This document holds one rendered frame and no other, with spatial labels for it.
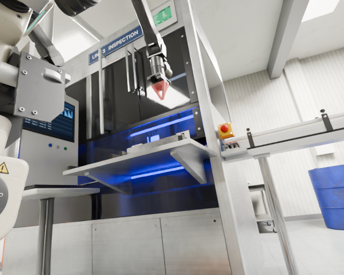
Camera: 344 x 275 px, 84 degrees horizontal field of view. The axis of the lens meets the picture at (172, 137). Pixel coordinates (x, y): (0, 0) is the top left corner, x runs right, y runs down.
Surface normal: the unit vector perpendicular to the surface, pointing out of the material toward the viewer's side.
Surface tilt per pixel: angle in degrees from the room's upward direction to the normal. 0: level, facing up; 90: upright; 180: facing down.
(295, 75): 90
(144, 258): 90
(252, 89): 90
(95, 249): 90
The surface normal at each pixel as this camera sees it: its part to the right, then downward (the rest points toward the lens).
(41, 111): 0.83, -0.26
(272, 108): -0.31, -0.24
